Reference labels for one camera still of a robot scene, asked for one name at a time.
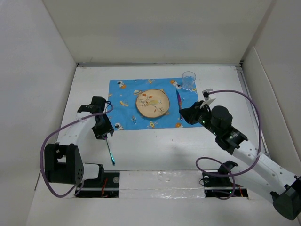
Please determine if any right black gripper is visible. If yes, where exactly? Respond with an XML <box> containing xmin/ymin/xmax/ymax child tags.
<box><xmin>179</xmin><ymin>100</ymin><xmax>220</xmax><ymax>137</ymax></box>

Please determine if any iridescent knife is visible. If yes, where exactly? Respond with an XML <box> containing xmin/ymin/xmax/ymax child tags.
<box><xmin>176</xmin><ymin>90</ymin><xmax>183</xmax><ymax>121</ymax></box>

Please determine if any blue space-print cloth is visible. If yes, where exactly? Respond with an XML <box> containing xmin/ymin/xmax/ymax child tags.
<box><xmin>108</xmin><ymin>78</ymin><xmax>198</xmax><ymax>130</ymax></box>

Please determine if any iridescent fork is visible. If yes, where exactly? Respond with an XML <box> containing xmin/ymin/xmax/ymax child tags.
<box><xmin>104</xmin><ymin>135</ymin><xmax>115</xmax><ymax>166</ymax></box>

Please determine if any clear drinking glass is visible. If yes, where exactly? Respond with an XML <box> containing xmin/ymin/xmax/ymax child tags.
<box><xmin>182</xmin><ymin>71</ymin><xmax>196</xmax><ymax>90</ymax></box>

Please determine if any round bird-pattern plate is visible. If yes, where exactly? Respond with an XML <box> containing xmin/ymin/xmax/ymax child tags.
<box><xmin>136</xmin><ymin>89</ymin><xmax>170</xmax><ymax>118</ymax></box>

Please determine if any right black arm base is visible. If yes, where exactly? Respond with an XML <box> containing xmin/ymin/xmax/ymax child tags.
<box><xmin>199</xmin><ymin>173</ymin><xmax>249</xmax><ymax>199</ymax></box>

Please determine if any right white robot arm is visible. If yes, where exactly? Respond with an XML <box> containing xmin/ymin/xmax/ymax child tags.
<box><xmin>179</xmin><ymin>101</ymin><xmax>301</xmax><ymax>220</ymax></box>

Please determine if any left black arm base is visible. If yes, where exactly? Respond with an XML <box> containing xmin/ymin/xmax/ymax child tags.
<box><xmin>74</xmin><ymin>164</ymin><xmax>120</xmax><ymax>198</ymax></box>

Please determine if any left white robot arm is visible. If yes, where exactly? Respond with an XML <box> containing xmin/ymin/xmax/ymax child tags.
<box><xmin>44</xmin><ymin>96</ymin><xmax>114</xmax><ymax>187</ymax></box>

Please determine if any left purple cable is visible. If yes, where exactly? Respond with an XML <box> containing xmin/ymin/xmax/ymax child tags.
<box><xmin>40</xmin><ymin>101</ymin><xmax>114</xmax><ymax>198</ymax></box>

